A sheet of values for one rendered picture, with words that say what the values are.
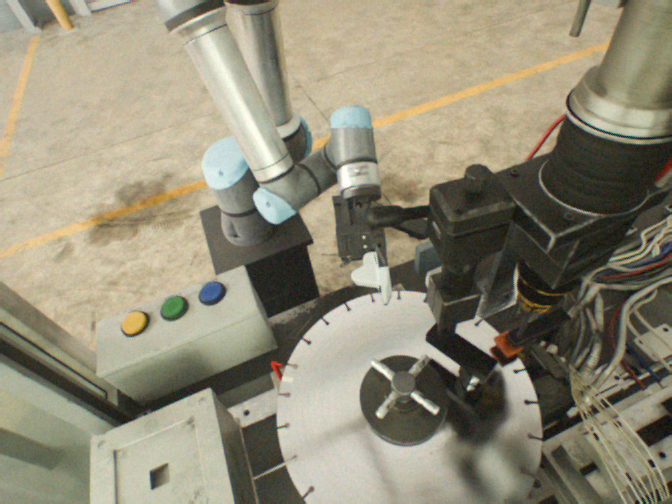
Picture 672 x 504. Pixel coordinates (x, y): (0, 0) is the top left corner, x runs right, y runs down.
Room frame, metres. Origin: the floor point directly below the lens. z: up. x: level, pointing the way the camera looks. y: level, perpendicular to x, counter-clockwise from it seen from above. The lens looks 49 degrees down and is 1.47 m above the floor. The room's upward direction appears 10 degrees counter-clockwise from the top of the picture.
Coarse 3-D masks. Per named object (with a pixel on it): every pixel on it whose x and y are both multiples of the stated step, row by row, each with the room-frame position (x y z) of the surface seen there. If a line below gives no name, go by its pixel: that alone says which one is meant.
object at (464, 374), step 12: (456, 324) 0.21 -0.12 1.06; (432, 336) 0.22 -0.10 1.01; (444, 336) 0.21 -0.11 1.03; (456, 336) 0.22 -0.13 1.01; (444, 348) 0.21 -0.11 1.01; (456, 348) 0.20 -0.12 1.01; (468, 348) 0.20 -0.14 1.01; (456, 360) 0.19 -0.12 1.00; (468, 360) 0.18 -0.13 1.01; (480, 360) 0.18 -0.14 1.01; (492, 360) 0.18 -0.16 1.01; (468, 372) 0.18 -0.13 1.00; (480, 372) 0.17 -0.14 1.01; (492, 372) 0.17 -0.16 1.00; (468, 384) 0.17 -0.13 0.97
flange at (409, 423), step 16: (400, 368) 0.21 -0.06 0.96; (432, 368) 0.20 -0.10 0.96; (368, 384) 0.20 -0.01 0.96; (384, 384) 0.19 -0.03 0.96; (432, 384) 0.18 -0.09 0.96; (368, 400) 0.18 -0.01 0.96; (384, 400) 0.17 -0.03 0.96; (432, 400) 0.16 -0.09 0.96; (368, 416) 0.16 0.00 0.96; (384, 416) 0.15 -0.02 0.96; (400, 416) 0.15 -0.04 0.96; (416, 416) 0.15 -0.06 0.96; (432, 416) 0.15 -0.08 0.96; (384, 432) 0.14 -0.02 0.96; (400, 432) 0.13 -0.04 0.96; (416, 432) 0.13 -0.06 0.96; (432, 432) 0.13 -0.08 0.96
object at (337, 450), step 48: (336, 336) 0.28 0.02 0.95; (384, 336) 0.27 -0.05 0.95; (480, 336) 0.24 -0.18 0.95; (288, 384) 0.22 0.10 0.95; (336, 384) 0.21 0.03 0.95; (480, 384) 0.18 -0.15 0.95; (528, 384) 0.16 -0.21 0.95; (288, 432) 0.16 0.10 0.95; (336, 432) 0.15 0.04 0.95; (480, 432) 0.12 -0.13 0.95; (528, 432) 0.11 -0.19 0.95; (336, 480) 0.10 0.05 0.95; (384, 480) 0.09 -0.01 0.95; (432, 480) 0.08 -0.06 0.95; (480, 480) 0.07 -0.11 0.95; (528, 480) 0.06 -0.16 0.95
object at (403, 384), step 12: (372, 360) 0.21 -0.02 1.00; (420, 360) 0.20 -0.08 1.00; (384, 372) 0.19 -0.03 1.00; (408, 372) 0.19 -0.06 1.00; (396, 384) 0.18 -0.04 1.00; (408, 384) 0.17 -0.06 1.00; (396, 396) 0.16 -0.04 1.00; (408, 396) 0.16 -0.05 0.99; (420, 396) 0.16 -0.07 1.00; (384, 408) 0.15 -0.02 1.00; (432, 408) 0.14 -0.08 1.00
